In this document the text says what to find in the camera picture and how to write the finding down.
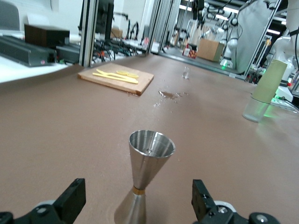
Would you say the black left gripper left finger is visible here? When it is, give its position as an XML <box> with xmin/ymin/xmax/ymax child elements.
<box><xmin>0</xmin><ymin>178</ymin><xmax>86</xmax><ymax>224</ymax></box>

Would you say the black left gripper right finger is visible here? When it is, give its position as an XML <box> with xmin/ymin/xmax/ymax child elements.
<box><xmin>191</xmin><ymin>179</ymin><xmax>283</xmax><ymax>224</ymax></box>

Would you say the steel double jigger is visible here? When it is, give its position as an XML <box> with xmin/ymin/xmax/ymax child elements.
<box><xmin>114</xmin><ymin>130</ymin><xmax>176</xmax><ymax>224</ymax></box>

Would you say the green sleeved glass shaker bottle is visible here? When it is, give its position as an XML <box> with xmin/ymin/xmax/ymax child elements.
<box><xmin>242</xmin><ymin>58</ymin><xmax>288</xmax><ymax>123</ymax></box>

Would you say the spilled liquid puddle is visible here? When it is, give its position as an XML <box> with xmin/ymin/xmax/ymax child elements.
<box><xmin>158</xmin><ymin>90</ymin><xmax>190</xmax><ymax>103</ymax></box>

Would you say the yellow plastic knife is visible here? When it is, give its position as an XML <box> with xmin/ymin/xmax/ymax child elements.
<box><xmin>93</xmin><ymin>72</ymin><xmax>139</xmax><ymax>84</ymax></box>

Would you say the wooden cutting board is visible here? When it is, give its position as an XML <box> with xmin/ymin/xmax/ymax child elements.
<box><xmin>77</xmin><ymin>62</ymin><xmax>155</xmax><ymax>96</ymax></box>

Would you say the small black electronics box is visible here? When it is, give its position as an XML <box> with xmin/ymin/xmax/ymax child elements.
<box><xmin>56</xmin><ymin>45</ymin><xmax>81</xmax><ymax>63</ymax></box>

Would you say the large cardboard box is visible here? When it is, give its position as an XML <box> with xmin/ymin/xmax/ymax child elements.
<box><xmin>197</xmin><ymin>38</ymin><xmax>225</xmax><ymax>63</ymax></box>

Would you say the long black power supply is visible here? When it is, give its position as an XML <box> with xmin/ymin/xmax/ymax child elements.
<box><xmin>0</xmin><ymin>35</ymin><xmax>58</xmax><ymax>68</ymax></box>

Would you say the dark brown wooden box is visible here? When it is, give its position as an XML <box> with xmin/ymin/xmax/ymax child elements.
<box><xmin>24</xmin><ymin>24</ymin><xmax>71</xmax><ymax>49</ymax></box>

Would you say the black computer monitor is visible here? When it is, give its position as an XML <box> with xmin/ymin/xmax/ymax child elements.
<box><xmin>97</xmin><ymin>0</ymin><xmax>115</xmax><ymax>40</ymax></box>

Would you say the grey chair back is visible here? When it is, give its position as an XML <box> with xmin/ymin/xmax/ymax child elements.
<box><xmin>0</xmin><ymin>4</ymin><xmax>21</xmax><ymax>31</ymax></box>

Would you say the aluminium frame post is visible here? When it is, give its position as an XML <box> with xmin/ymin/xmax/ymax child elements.
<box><xmin>78</xmin><ymin>0</ymin><xmax>99</xmax><ymax>67</ymax></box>

